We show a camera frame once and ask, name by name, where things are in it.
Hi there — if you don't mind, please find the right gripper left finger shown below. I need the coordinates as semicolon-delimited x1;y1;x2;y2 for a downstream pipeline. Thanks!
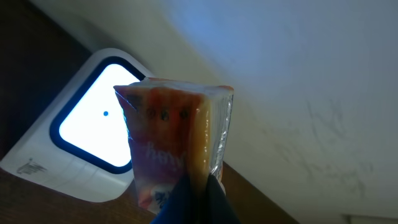
151;175;195;224

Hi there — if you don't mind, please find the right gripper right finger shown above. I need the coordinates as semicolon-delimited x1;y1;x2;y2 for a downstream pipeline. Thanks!
205;175;241;224

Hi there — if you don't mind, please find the orange tissue pack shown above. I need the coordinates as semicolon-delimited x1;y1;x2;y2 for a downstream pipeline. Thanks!
114;78;234;214

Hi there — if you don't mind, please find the white barcode scanner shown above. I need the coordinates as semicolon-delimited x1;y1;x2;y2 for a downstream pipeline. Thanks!
1;48;150;202

